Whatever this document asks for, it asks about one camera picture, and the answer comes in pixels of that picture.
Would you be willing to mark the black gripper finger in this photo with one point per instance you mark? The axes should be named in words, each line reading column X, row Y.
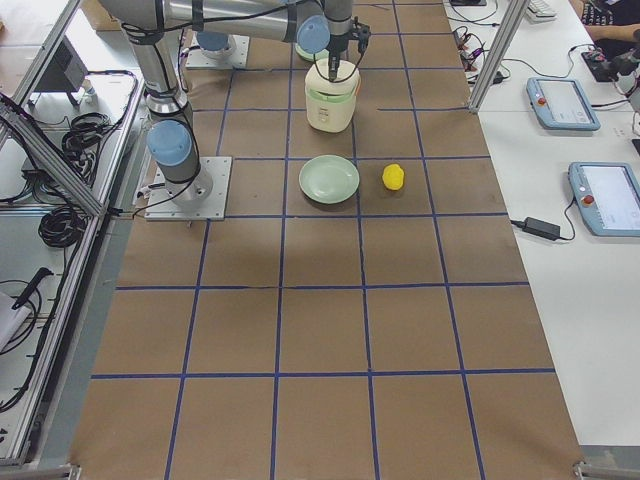
column 333, row 62

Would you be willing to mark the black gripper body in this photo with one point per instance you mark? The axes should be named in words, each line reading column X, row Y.
column 337, row 41

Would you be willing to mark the white rice cooker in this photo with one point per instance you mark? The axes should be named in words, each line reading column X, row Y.
column 330, row 105

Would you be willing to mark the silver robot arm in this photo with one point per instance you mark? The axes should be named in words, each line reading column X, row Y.
column 171, row 140

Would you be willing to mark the green plate near arm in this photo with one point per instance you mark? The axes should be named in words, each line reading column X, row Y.
column 310, row 57
column 329, row 179

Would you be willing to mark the yellow toy potato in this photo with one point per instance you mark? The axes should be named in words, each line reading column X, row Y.
column 393, row 177

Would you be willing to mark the blue teach pendant upper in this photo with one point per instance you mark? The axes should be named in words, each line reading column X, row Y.
column 561, row 104

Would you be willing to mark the blue teach pendant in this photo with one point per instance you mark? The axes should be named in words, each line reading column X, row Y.
column 607, row 195
column 561, row 104

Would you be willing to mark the black power brick on desk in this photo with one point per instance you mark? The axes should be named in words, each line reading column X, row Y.
column 541, row 229

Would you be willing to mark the blue teach pendant lower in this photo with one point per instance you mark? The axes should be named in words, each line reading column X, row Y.
column 607, row 195

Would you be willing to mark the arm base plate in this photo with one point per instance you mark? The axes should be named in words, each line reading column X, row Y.
column 204, row 199
column 210, row 51

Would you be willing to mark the aluminium frame post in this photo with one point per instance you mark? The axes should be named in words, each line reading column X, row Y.
column 501, row 42

